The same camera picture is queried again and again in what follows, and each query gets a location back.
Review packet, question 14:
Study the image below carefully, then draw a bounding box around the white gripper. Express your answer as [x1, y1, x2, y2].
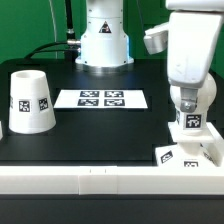
[144, 0, 224, 112]

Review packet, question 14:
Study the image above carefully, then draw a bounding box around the white part at left edge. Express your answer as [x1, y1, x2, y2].
[0, 121, 3, 140]

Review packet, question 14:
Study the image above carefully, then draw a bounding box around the white marker sheet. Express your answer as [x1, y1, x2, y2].
[54, 90, 148, 109]

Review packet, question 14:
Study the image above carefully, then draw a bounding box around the black cable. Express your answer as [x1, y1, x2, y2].
[23, 0, 82, 61]

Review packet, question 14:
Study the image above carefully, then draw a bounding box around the white lamp base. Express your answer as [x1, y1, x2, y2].
[155, 122, 224, 168]

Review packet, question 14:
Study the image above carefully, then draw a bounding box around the white frame wall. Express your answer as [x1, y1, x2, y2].
[0, 165, 224, 195]

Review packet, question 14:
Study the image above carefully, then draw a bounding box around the white conical lamp shade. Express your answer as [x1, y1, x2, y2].
[9, 70, 56, 134]

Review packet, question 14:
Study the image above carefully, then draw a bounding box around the white lamp bulb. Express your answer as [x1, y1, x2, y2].
[170, 74, 217, 135]

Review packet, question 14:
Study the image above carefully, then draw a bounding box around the thin grey cable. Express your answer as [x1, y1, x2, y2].
[48, 0, 58, 60]

